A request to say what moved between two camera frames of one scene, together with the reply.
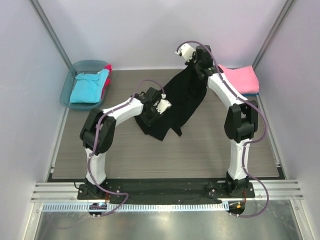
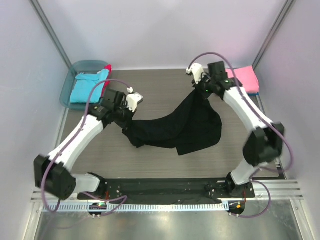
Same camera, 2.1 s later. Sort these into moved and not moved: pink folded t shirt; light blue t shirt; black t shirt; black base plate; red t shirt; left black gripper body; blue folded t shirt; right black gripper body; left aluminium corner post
Moved: left black gripper body; black t shirt; right black gripper body
Not moved: black base plate; blue folded t shirt; pink folded t shirt; light blue t shirt; left aluminium corner post; red t shirt
